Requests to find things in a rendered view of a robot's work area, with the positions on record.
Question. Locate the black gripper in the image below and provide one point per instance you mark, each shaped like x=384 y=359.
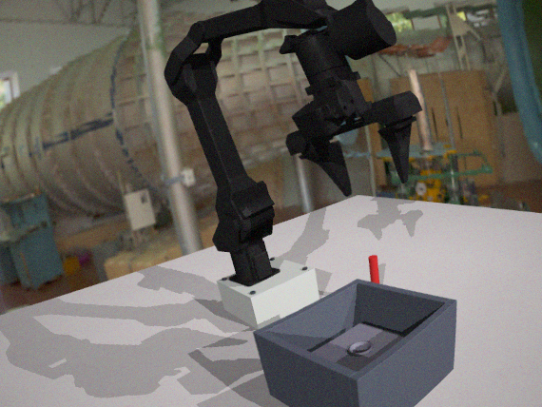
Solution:
x=395 y=112

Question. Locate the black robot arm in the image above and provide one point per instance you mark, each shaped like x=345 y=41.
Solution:
x=244 y=207

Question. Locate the red peg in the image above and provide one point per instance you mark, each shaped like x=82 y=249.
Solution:
x=373 y=269

